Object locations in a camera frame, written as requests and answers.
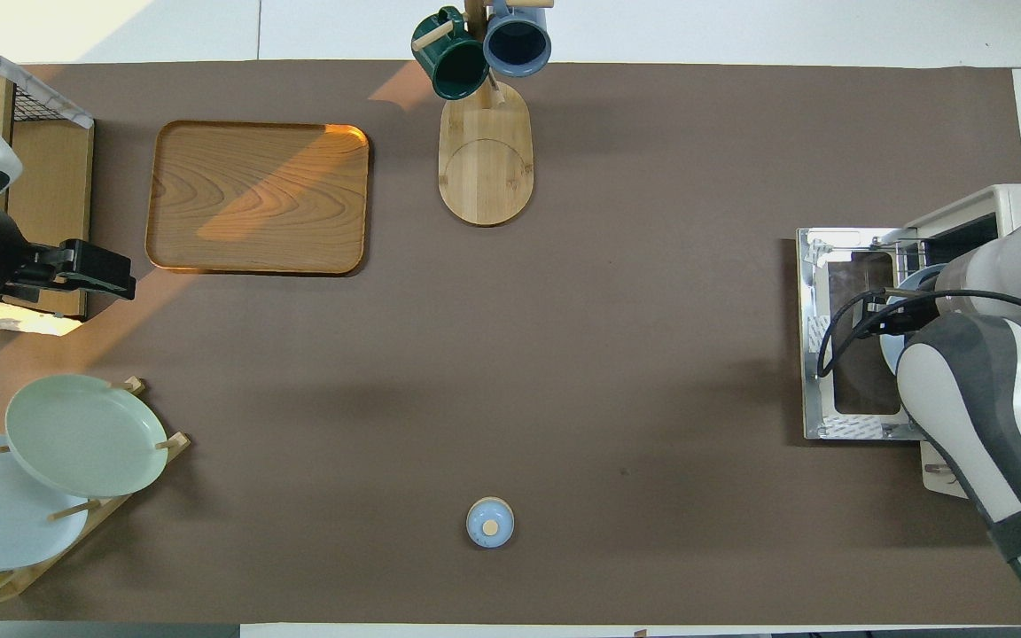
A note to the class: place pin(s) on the wooden plate rack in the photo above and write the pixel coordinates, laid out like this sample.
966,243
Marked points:
175,440

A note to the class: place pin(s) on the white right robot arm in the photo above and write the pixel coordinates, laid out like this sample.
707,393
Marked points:
971,399

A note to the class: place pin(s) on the glass oven door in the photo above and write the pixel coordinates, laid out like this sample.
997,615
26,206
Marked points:
816,416

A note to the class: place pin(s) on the white marbled panel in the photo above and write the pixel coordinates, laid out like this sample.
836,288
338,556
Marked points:
32,84

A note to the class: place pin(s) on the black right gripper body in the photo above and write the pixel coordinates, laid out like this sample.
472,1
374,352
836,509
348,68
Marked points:
890,321

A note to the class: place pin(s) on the dark green mug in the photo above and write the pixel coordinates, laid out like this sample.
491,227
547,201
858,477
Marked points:
453,62

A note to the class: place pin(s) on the pale green plate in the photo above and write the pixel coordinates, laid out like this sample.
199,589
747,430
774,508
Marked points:
85,434

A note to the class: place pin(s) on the blue mug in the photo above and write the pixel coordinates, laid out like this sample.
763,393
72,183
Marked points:
518,40

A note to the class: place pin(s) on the wooden mug tree stand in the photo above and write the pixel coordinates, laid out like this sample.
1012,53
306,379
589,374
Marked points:
486,164

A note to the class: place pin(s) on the wooden stepped shelf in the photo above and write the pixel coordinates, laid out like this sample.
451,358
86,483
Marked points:
50,186

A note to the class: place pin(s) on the rectangular wooden tray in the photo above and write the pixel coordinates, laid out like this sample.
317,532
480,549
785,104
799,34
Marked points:
258,199

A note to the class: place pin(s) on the silver oven knob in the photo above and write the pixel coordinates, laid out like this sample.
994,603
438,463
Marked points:
938,470

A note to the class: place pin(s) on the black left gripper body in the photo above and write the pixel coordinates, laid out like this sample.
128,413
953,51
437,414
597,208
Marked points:
89,266

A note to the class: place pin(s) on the blue service bell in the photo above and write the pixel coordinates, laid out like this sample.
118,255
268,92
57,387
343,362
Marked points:
490,523

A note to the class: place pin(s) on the brown table mat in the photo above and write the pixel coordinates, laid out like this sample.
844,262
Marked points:
564,354

